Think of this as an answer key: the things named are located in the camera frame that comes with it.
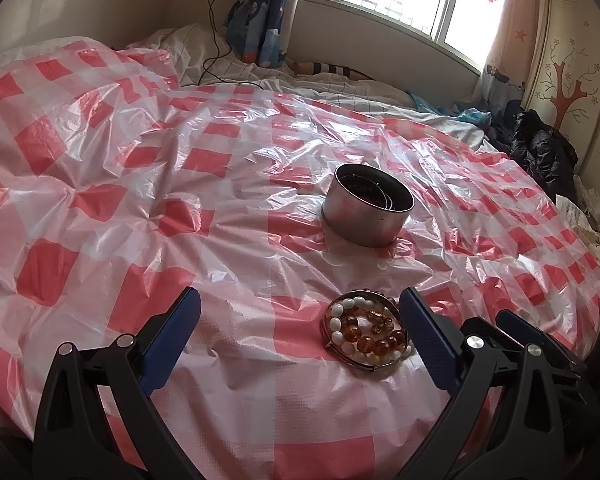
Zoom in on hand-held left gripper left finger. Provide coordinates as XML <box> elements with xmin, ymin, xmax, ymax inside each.
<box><xmin>32</xmin><ymin>287</ymin><xmax>203</xmax><ymax>480</ymax></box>

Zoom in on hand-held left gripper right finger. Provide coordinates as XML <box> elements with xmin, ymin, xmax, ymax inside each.
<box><xmin>397</xmin><ymin>287</ymin><xmax>573</xmax><ymax>480</ymax></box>

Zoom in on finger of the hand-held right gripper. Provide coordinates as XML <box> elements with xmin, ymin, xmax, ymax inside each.
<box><xmin>460</xmin><ymin>316</ymin><xmax>502</xmax><ymax>347</ymax></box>
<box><xmin>496</xmin><ymin>309</ymin><xmax>583</xmax><ymax>378</ymax></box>

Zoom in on small brown bead bracelet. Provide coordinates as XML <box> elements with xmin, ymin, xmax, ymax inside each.
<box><xmin>364</xmin><ymin>309</ymin><xmax>397</xmax><ymax>335</ymax></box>

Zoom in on amber bead bracelet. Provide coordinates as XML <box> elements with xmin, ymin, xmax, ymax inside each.
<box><xmin>341</xmin><ymin>312</ymin><xmax>411</xmax><ymax>362</ymax></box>

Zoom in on white bead bracelet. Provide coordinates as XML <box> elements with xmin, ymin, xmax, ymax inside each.
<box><xmin>328</xmin><ymin>297</ymin><xmax>397</xmax><ymax>365</ymax></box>

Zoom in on bead bracelets pile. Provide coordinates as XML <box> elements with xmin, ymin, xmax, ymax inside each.
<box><xmin>319</xmin><ymin>289</ymin><xmax>414</xmax><ymax>374</ymax></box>

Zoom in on round metal tin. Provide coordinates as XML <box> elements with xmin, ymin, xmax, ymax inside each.
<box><xmin>322</xmin><ymin>163</ymin><xmax>415</xmax><ymax>249</ymax></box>

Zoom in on red checkered plastic sheet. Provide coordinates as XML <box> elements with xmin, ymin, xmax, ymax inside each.
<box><xmin>0</xmin><ymin>35</ymin><xmax>600</xmax><ymax>480</ymax></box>

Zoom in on crumpled papers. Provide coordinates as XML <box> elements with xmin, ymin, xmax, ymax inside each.
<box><xmin>554</xmin><ymin>174</ymin><xmax>600</xmax><ymax>262</ymax></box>

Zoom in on black jacket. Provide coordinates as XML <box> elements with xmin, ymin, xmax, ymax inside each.
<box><xmin>484</xmin><ymin>99</ymin><xmax>579</xmax><ymax>197</ymax></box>

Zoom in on blue cloth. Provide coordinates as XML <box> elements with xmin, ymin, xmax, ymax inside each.
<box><xmin>405</xmin><ymin>89</ymin><xmax>494</xmax><ymax>127</ymax></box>

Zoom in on white bedsheet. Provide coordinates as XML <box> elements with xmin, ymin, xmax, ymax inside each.
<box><xmin>124</xmin><ymin>22</ymin><xmax>487</xmax><ymax>150</ymax></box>

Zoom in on pink curtain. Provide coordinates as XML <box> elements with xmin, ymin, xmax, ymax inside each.
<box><xmin>472</xmin><ymin>0</ymin><xmax>548</xmax><ymax>102</ymax></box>

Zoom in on wardrobe with tree decal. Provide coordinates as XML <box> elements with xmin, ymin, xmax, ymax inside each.
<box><xmin>521</xmin><ymin>0</ymin><xmax>600</xmax><ymax>173</ymax></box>

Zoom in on striped pillow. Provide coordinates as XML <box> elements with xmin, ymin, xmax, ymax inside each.
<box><xmin>284</xmin><ymin>57</ymin><xmax>377</xmax><ymax>82</ymax></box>

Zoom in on blue printed curtain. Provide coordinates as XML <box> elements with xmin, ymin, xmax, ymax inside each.
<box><xmin>225</xmin><ymin>0</ymin><xmax>299</xmax><ymax>69</ymax></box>

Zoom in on black charging cable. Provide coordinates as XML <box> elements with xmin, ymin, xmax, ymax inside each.
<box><xmin>201</xmin><ymin>0</ymin><xmax>263</xmax><ymax>87</ymax></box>

